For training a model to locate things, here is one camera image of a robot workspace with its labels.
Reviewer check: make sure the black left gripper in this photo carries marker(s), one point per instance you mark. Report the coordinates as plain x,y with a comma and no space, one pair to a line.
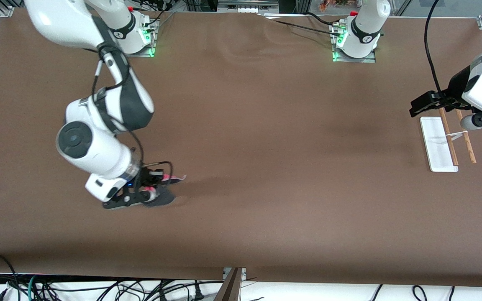
455,87

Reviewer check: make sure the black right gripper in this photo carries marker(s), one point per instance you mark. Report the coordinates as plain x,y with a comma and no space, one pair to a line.
148,174

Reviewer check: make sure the pink towel with grey edge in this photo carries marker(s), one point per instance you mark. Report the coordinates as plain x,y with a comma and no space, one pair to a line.
163,200

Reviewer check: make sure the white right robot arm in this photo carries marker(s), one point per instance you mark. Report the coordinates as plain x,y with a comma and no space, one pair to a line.
94,154

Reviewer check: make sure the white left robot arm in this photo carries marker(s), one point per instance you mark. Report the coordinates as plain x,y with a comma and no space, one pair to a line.
366,25

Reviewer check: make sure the orange background objects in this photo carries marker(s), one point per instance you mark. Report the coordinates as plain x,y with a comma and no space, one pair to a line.
335,4

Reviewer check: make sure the white power strip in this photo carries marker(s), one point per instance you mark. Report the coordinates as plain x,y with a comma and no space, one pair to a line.
247,6

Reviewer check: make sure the white rack base plate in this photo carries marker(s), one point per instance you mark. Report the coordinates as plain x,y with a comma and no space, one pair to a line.
435,146

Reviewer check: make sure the white rack cross bracket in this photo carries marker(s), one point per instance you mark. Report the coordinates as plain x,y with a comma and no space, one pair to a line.
458,135

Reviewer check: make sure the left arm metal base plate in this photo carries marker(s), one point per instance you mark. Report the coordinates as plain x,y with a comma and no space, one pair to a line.
368,59

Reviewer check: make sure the metal table support post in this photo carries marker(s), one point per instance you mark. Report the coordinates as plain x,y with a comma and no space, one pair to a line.
230,288

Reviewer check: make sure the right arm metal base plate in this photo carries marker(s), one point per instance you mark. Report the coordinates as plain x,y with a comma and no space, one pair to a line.
151,42

